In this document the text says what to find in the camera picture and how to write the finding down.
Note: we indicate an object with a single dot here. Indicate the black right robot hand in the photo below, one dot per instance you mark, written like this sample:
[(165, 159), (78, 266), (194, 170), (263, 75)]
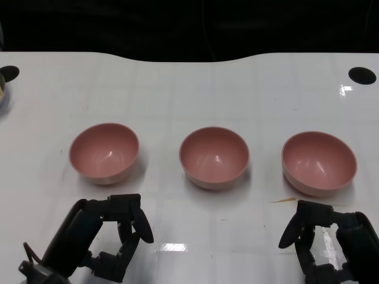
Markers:
[(361, 236)]

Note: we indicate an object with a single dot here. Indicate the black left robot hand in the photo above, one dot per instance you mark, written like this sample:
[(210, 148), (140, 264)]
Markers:
[(77, 233)]

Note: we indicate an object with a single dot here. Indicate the pink plastic bowl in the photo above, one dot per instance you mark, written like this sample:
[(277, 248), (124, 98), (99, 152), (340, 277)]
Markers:
[(318, 162), (213, 159), (103, 154)]

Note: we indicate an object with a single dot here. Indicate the metal container with beige contents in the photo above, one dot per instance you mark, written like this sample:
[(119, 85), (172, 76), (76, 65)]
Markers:
[(2, 94)]

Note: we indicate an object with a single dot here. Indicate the black round table grommet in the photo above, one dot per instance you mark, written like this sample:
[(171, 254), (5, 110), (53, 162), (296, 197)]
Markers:
[(10, 74), (362, 75)]

